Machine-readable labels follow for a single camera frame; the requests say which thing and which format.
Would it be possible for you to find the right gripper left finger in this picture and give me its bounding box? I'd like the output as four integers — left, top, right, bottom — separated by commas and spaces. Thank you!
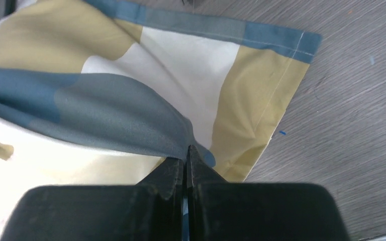
1, 158, 184, 240

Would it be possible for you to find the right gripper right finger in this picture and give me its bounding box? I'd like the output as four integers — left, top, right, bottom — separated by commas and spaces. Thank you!
185, 146, 349, 240

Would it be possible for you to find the blue beige checkered pillow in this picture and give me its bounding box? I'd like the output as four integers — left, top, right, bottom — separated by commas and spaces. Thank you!
0, 1, 322, 236

